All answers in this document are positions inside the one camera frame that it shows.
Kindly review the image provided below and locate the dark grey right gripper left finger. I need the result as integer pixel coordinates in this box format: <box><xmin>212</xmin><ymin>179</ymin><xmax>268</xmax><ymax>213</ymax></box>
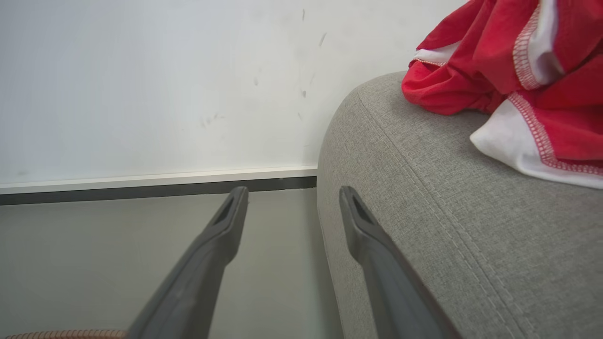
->
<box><xmin>127</xmin><ymin>186</ymin><xmax>249</xmax><ymax>339</ymax></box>

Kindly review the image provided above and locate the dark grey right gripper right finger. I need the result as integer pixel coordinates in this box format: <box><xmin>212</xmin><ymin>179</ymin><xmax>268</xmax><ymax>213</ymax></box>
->
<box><xmin>339</xmin><ymin>186</ymin><xmax>463</xmax><ymax>339</ymax></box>

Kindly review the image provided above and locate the red garment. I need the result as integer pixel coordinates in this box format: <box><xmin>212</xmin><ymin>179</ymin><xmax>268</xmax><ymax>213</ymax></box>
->
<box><xmin>401</xmin><ymin>0</ymin><xmax>603</xmax><ymax>190</ymax></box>

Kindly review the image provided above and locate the grey fabric sofa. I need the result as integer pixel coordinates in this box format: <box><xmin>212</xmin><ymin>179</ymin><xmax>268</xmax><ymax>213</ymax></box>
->
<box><xmin>317</xmin><ymin>71</ymin><xmax>603</xmax><ymax>339</ymax></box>

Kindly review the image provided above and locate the white and black baseboard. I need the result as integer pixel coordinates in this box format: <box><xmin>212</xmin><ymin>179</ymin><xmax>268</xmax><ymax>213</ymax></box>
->
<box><xmin>0</xmin><ymin>165</ymin><xmax>318</xmax><ymax>206</ymax></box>

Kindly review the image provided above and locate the white perforated laundry basket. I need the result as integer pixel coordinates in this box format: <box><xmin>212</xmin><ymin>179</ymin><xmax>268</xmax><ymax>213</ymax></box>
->
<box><xmin>4</xmin><ymin>329</ymin><xmax>129</xmax><ymax>339</ymax></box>

